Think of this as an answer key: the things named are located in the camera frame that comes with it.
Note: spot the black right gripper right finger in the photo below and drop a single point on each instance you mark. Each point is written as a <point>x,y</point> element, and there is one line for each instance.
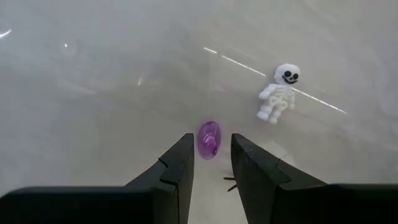
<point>258,186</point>

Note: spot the white toy skeleton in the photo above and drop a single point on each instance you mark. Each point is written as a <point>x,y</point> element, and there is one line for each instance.
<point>278,96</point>

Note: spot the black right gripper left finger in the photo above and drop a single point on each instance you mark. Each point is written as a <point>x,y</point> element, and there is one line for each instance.
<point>174,186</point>

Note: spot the purple plastic witch hat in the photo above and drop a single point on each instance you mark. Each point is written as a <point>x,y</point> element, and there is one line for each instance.
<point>208,140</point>

